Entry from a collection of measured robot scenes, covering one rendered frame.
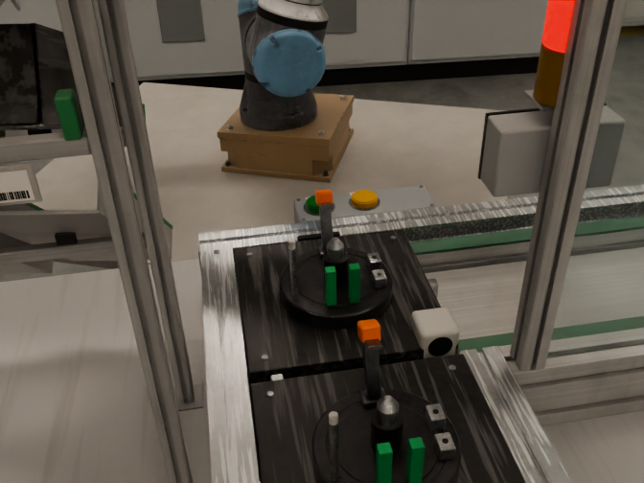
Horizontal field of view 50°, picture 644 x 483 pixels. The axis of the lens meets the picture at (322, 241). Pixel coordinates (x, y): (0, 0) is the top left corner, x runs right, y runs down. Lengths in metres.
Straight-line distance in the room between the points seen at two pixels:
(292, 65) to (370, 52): 2.80
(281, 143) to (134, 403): 0.59
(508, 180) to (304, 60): 0.55
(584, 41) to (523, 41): 3.54
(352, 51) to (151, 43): 1.06
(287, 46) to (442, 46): 2.92
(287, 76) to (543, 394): 0.63
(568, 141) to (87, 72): 0.40
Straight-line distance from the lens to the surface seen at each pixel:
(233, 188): 1.32
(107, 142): 0.51
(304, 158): 1.31
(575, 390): 0.87
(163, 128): 1.58
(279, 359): 0.79
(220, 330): 0.86
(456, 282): 0.99
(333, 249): 0.83
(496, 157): 0.67
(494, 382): 0.80
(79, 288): 1.13
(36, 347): 1.05
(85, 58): 0.49
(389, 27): 3.91
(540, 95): 0.67
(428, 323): 0.81
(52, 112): 0.56
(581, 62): 0.62
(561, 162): 0.66
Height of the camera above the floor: 1.52
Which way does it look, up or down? 35 degrees down
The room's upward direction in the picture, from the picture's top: 2 degrees counter-clockwise
